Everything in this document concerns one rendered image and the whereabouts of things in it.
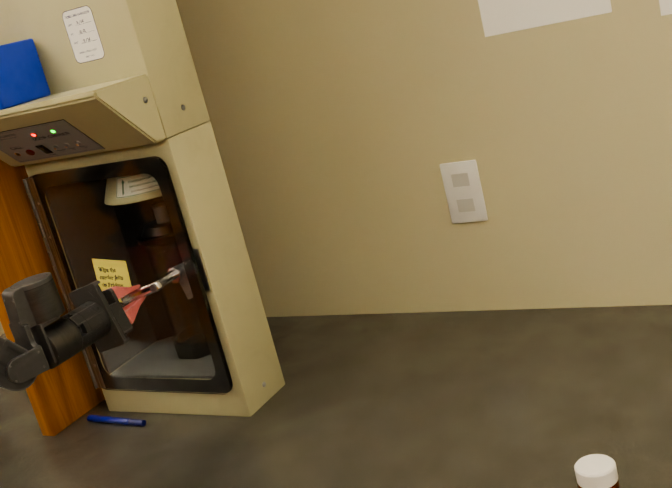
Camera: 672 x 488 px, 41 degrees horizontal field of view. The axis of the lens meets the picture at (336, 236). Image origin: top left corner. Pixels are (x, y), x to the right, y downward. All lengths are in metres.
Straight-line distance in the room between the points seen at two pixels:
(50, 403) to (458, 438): 0.75
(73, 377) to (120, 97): 0.61
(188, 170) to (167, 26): 0.22
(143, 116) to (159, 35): 0.13
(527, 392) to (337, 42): 0.72
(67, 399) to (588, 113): 1.03
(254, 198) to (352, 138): 0.28
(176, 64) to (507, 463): 0.75
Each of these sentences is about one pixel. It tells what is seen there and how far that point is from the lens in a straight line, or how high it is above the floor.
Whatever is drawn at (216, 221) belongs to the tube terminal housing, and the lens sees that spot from 1.45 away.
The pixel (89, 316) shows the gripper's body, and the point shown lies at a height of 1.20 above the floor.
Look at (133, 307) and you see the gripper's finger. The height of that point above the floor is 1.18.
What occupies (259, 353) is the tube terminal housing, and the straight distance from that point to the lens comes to 1.52.
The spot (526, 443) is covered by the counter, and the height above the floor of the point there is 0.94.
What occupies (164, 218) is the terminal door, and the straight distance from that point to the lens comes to 1.41.
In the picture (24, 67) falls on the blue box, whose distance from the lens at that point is 1.48.
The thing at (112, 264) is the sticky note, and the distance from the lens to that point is 1.53.
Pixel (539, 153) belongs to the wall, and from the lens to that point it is 1.58.
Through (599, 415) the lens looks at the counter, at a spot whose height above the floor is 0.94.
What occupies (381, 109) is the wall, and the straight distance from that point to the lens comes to 1.67.
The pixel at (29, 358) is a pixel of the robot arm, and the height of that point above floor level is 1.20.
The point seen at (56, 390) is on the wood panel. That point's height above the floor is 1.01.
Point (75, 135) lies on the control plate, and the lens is 1.41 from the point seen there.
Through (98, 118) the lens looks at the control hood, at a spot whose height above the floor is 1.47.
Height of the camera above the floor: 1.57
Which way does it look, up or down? 15 degrees down
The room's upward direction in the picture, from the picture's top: 14 degrees counter-clockwise
